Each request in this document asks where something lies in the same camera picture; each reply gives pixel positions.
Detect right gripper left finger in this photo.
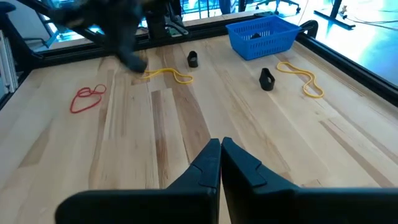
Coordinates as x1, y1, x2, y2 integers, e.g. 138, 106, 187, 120
55, 138, 221, 224

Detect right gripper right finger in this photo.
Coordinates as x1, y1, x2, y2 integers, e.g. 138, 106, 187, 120
221, 137, 398, 224

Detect red rubber band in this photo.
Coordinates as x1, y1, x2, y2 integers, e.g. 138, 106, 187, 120
69, 83, 108, 114

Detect yellow rubber band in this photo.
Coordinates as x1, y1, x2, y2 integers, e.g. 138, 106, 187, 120
142, 67, 195, 85
275, 61, 325, 100

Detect blue plastic basket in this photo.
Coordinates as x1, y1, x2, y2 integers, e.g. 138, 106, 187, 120
225, 14, 302, 62

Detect black office chair base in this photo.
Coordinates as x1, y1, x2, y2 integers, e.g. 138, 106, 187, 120
254, 0, 302, 14

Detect black table edge clamp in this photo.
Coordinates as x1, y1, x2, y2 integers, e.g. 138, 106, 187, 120
298, 19, 320, 39

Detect black desk foot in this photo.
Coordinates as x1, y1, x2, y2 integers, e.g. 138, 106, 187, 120
313, 0, 357, 31

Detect silver aluminium post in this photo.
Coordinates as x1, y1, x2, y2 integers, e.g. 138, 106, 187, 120
0, 29, 19, 94

